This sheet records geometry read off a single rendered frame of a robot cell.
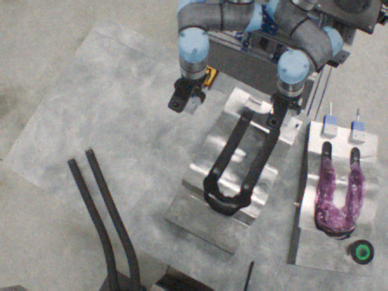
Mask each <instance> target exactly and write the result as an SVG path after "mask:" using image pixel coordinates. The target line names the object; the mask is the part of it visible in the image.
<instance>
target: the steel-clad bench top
mask: <svg viewBox="0 0 388 291"><path fill-rule="evenodd" d="M181 77H182V76H181V73H180V70H179V54H178V51H177V50H176V49H173V48H170V47H167V46H166V45H163V44H162V43H160V42H157V41H155V40H153V39H151V38H150V37H147V36H143V35H141V34H140V33H138V32H136V31H133V30H132V29H129V28H128V27H124V26H123V25H120V24H118V23H116V22H113V21H111V20H108V19H107V18H105V17H103V16H102V17H101V18H100V20H99V21H98V22H97V24H95V25H94V28H93V29H91V31H90V33H89V34H88V36H87V38H85V40H84V41H83V43H82V44H81V46H80V47H79V48H78V49H77V51H76V52H75V53H74V56H72V58H71V60H70V61H69V62H68V65H66V67H65V68H64V69H63V70H62V72H61V74H59V77H58V78H57V79H56V81H55V83H54V84H53V86H52V87H51V88H50V90H49V91H48V93H47V94H46V95H45V97H44V99H43V100H42V102H41V103H40V106H39V107H37V109H36V111H35V112H34V113H33V115H32V117H31V118H30V120H29V122H28V124H27V125H26V127H24V129H23V131H22V133H21V134H20V136H19V137H18V138H17V140H16V143H15V144H14V145H13V146H12V147H11V149H10V151H9V153H8V155H7V156H6V158H5V159H4V161H3V165H6V166H7V167H8V168H10V169H11V170H12V171H15V172H16V173H17V174H20V176H22V177H23V178H26V179H27V180H28V181H30V182H31V183H33V184H35V185H37V187H39V188H42V190H44V191H46V192H47V193H48V194H49V195H52V196H54V197H55V198H57V199H58V200H60V201H61V202H63V203H65V204H66V205H67V206H70V207H71V208H72V209H74V210H77V211H78V212H80V214H82V215H84V216H85V217H87V218H89V219H91V220H92V218H91V216H90V215H89V212H88V211H87V206H86V205H85V203H84V202H83V198H82V196H81V193H80V191H79V189H78V188H77V184H76V182H75V181H74V176H73V175H72V173H71V170H70V168H69V167H68V162H67V160H66V159H67V158H68V157H71V156H73V157H74V158H75V161H76V164H77V165H78V167H79V170H80V172H81V175H82V177H83V179H84V181H85V184H86V186H87V188H88V191H89V193H90V195H91V198H92V199H93V201H94V204H95V207H96V209H97V210H98V212H99V215H100V217H101V220H102V222H103V223H104V226H105V227H106V229H107V230H109V231H111V232H112V233H114V234H116V236H119V235H118V233H117V231H116V229H115V226H114V224H113V221H112V219H111V216H110V215H109V212H108V211H107V206H106V205H105V202H104V201H103V197H102V195H101V194H100V189H99V187H98V185H97V184H96V180H95V177H94V175H93V171H92V169H91V167H90V165H89V162H88V160H87V155H86V153H85V152H84V150H85V149H86V148H88V147H92V149H93V151H94V154H95V157H96V159H97V161H98V165H99V167H100V169H101V173H102V174H103V177H104V178H105V181H106V183H107V186H108V189H109V191H110V193H111V195H112V199H113V201H114V202H115V205H116V209H117V210H118V212H119V214H120V218H121V220H122V222H123V223H124V226H125V229H126V231H127V233H128V236H129V238H130V240H131V241H132V244H133V245H134V246H136V247H137V248H140V249H142V250H143V251H145V252H146V253H148V254H150V255H153V257H157V258H158V259H159V260H160V261H162V262H164V263H167V264H168V265H170V266H172V267H174V268H175V269H177V270H179V271H181V272H183V273H185V274H186V275H188V276H190V277H192V278H194V279H196V280H198V281H200V282H202V283H203V284H205V285H207V286H208V287H211V288H213V289H215V290H217V291H243V290H244V286H245V283H246V280H247V277H248V273H249V266H250V263H251V261H253V262H254V265H253V269H252V274H251V276H250V279H249V284H248V287H247V291H388V160H387V159H384V158H382V157H379V155H378V154H377V157H376V170H377V177H378V187H379V191H378V201H377V208H376V211H375V215H374V218H373V224H372V236H371V239H372V240H375V241H376V246H375V251H374V257H373V265H372V277H370V276H363V275H351V274H345V273H339V272H333V271H330V270H329V271H327V270H324V269H317V268H306V267H302V266H297V265H290V264H287V263H288V253H289V248H290V243H291V238H292V234H293V227H294V214H295V208H296V206H293V203H297V197H298V192H299V186H300V181H301V166H302V160H303V155H304V145H305V139H306V134H307V125H309V122H310V121H313V122H316V121H315V120H313V119H311V118H308V117H307V116H306V115H305V114H299V115H298V116H296V117H295V118H296V119H297V120H300V121H302V123H301V127H300V129H299V132H298V133H297V134H296V138H295V139H294V141H293V144H292V145H291V146H290V149H289V151H288V155H287V156H286V158H285V159H284V162H283V163H282V165H281V169H280V170H279V171H278V174H277V176H276V178H275V182H274V184H273V185H272V188H271V189H270V193H269V194H268V197H267V201H266V203H265V204H264V205H263V206H262V210H261V212H260V213H259V217H258V218H257V219H256V220H255V221H254V222H253V223H252V224H251V226H250V227H249V230H248V232H247V234H246V236H245V237H244V238H243V241H242V243H241V245H240V246H239V249H238V251H237V252H236V254H235V255H231V254H229V253H228V252H225V251H224V250H222V249H220V248H218V247H216V246H215V245H213V244H210V243H209V242H206V241H205V240H203V239H201V238H199V237H197V236H194V235H193V234H191V233H190V232H188V231H187V230H183V229H182V228H180V227H179V226H177V225H176V224H174V223H171V222H169V221H168V220H167V219H165V218H164V216H165V213H166V212H167V211H168V208H169V206H170V205H171V202H172V200H173V199H174V198H175V195H177V193H178V189H179V188H180V186H181V184H182V178H183V176H184V175H185V173H186V171H187V169H188V168H189V166H190V165H191V162H192V160H193V159H194V157H192V156H191V155H192V154H193V153H194V154H196V155H197V153H198V151H199V149H200V148H201V147H202V146H203V143H204V141H205V140H206V139H207V137H208V136H209V134H210V131H211V129H212V128H213V127H214V124H215V123H216V121H217V120H218V117H219V115H220V114H221V112H222V110H223V108H224V107H225V104H226V102H227V101H228V100H229V97H230V96H231V95H232V92H233V90H234V89H235V88H239V89H241V90H242V91H243V92H245V93H248V94H250V96H251V97H253V98H254V99H256V100H259V101H260V102H263V101H264V102H266V103H267V104H269V105H271V106H272V104H271V103H270V97H269V96H267V95H266V94H263V93H261V92H260V91H258V90H255V89H254V88H252V87H250V86H247V85H246V84H244V83H242V82H240V81H238V80H236V79H235V78H231V77H230V76H228V75H226V74H224V73H222V72H220V74H219V75H218V77H217V79H216V80H215V82H214V84H213V86H212V88H211V89H210V91H209V90H208V91H207V93H206V99H205V101H204V102H203V104H202V105H201V106H198V108H197V109H196V111H195V113H194V114H193V116H191V115H190V114H189V113H186V112H184V111H183V112H182V113H175V112H174V111H173V110H171V109H169V108H168V106H167V105H168V103H169V101H170V100H171V96H172V95H173V93H174V91H175V87H174V84H175V81H176V80H178V79H179V78H181Z"/></svg>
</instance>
